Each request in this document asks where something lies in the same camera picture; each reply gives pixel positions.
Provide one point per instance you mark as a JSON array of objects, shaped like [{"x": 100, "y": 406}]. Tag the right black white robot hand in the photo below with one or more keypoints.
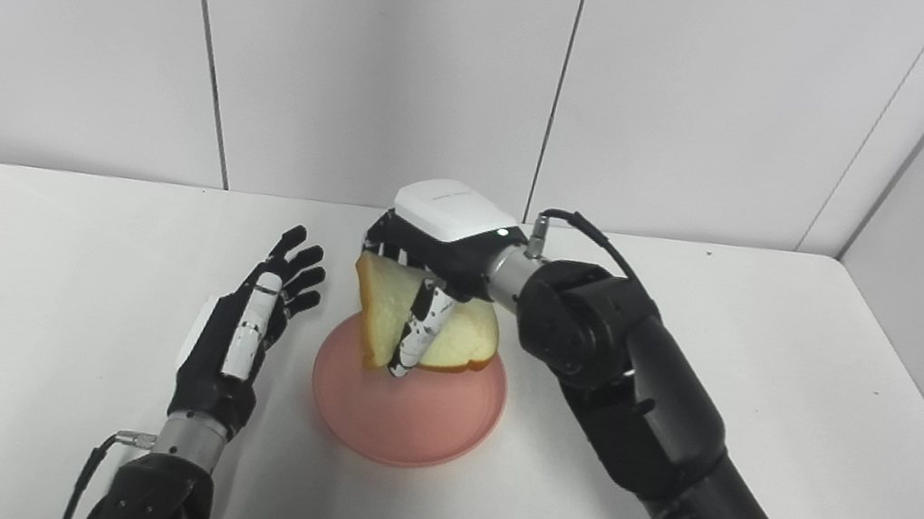
[{"x": 447, "y": 239}]

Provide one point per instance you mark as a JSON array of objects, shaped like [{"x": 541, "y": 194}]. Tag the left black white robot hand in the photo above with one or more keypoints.
[{"x": 228, "y": 353}]

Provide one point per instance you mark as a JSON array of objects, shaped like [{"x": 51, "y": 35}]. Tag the slice of white bread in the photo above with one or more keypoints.
[{"x": 385, "y": 312}]

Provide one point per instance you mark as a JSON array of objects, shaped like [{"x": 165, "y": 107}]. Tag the pink round plate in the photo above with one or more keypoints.
[{"x": 402, "y": 415}]

